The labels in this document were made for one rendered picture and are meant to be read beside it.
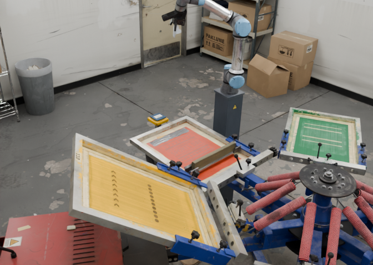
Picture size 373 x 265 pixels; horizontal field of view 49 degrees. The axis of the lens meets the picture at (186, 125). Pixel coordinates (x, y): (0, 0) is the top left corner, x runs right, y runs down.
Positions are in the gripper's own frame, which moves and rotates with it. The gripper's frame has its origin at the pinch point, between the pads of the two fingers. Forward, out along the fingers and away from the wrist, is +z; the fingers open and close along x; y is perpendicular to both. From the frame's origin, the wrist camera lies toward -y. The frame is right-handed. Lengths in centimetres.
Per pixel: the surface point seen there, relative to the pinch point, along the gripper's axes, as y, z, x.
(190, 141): 16, 58, -59
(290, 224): 43, 10, -155
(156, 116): -2, 74, -20
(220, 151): 28, 36, -84
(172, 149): 1, 57, -67
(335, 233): 49, -17, -173
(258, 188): 36, 17, -126
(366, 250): 73, -4, -179
